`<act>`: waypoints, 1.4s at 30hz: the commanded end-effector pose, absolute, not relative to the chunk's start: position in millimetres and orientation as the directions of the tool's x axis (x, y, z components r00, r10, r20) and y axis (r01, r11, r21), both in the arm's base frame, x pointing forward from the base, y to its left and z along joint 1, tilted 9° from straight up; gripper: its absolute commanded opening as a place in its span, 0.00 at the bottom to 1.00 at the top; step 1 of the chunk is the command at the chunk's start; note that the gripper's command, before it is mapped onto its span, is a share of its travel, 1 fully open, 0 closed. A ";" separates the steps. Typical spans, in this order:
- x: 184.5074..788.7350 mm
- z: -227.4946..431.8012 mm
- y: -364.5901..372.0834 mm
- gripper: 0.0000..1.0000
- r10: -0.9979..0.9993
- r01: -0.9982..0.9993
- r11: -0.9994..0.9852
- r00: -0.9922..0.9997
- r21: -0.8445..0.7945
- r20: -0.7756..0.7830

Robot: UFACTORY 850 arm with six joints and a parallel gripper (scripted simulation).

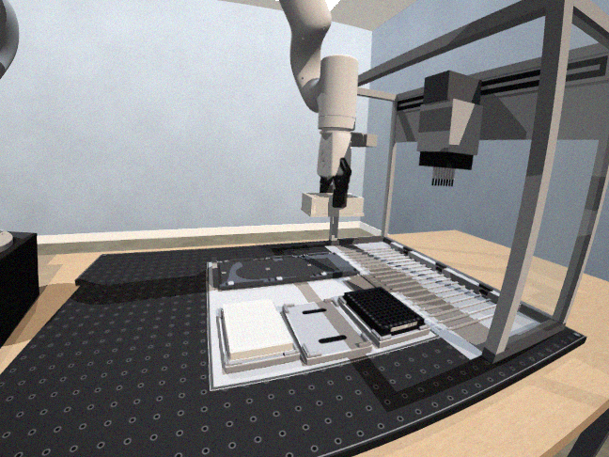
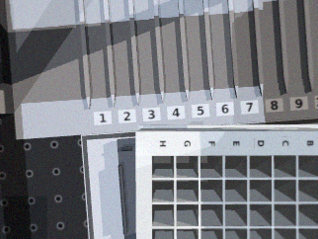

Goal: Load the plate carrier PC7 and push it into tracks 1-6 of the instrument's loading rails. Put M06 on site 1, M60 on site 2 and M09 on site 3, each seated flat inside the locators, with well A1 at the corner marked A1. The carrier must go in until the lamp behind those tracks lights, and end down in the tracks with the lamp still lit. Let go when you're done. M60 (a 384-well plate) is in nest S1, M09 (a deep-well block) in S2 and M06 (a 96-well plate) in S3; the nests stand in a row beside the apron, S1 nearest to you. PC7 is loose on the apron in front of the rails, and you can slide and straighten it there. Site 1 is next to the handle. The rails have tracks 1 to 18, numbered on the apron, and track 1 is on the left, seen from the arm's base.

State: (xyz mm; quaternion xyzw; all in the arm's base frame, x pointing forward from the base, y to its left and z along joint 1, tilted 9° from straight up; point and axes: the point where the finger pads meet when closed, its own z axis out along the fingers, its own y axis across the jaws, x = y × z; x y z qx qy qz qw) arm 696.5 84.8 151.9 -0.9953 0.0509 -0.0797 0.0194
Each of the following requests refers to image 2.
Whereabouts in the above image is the white deep-well plate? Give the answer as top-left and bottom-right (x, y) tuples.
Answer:
(135, 124), (318, 239)

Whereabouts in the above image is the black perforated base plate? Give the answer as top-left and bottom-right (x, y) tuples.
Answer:
(0, 114), (89, 239)

